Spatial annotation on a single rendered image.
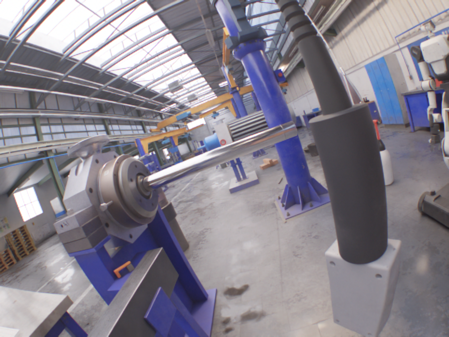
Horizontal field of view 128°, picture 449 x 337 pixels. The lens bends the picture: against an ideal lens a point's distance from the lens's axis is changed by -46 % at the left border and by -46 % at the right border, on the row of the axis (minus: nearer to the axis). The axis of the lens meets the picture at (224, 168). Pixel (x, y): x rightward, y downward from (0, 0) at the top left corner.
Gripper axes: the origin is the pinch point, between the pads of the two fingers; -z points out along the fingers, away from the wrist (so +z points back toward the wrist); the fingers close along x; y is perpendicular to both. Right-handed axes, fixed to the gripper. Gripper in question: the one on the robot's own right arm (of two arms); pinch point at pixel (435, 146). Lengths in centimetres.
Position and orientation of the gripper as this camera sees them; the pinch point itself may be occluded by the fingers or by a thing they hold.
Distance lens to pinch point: 193.9
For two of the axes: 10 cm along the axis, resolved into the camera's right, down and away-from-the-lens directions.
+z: -1.7, -9.7, -1.7
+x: -9.8, 1.5, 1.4
